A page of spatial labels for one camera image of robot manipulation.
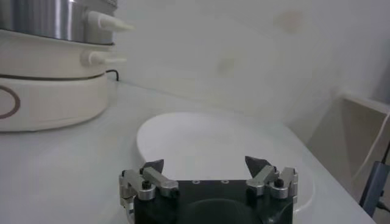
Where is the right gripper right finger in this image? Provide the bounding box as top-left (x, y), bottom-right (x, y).
top-left (244, 155), bottom-right (299, 200)

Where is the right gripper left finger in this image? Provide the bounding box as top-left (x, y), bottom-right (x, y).
top-left (118, 159), bottom-right (180, 201)

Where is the stainless steel steamer basket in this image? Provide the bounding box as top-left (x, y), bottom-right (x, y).
top-left (0, 0), bottom-right (135, 45)

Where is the white round plate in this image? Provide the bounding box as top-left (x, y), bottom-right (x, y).
top-left (136, 111), bottom-right (314, 212)

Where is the cream electric cooker base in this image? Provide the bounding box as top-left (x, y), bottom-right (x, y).
top-left (0, 29), bottom-right (127, 132)

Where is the black cooker power cord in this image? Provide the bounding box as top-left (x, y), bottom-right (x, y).
top-left (105, 69), bottom-right (120, 82)

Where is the white laptop cable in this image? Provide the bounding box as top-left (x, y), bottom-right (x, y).
top-left (352, 112), bottom-right (390, 180)

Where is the black adapter cable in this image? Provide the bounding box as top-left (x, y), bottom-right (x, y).
top-left (382, 140), bottom-right (390, 164)

